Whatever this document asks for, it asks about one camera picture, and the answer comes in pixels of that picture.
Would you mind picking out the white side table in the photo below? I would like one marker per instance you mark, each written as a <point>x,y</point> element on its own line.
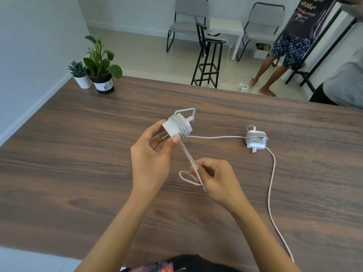
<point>228,25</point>

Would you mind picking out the black metal desk frame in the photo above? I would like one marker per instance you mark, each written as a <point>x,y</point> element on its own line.
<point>323,36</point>

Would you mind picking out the dark flat device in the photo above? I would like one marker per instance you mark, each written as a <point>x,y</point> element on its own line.
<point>214,33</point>

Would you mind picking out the person's left hand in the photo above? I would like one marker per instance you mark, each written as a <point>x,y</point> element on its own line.
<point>150,169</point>

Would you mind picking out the person's right hand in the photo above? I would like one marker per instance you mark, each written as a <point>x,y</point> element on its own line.
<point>224,186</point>

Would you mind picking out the black bar stool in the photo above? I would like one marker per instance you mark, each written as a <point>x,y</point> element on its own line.
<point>215,41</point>

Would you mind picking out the succulent in white pot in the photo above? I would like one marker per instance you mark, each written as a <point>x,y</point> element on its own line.
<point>82,82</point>

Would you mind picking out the person's right forearm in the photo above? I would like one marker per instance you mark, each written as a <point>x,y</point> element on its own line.
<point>263,240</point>

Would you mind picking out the person's left forearm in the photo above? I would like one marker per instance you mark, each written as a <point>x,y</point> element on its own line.
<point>113,237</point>

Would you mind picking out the small white box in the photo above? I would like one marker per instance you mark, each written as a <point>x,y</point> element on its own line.
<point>261,53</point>

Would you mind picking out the white power strip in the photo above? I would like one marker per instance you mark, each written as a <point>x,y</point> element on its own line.
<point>242,87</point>

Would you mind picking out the green plant in black pot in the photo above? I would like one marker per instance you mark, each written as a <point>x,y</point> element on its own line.
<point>104,86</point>

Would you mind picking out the grey folding chair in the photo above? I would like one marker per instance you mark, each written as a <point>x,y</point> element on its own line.
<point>191,7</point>
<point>265,16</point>

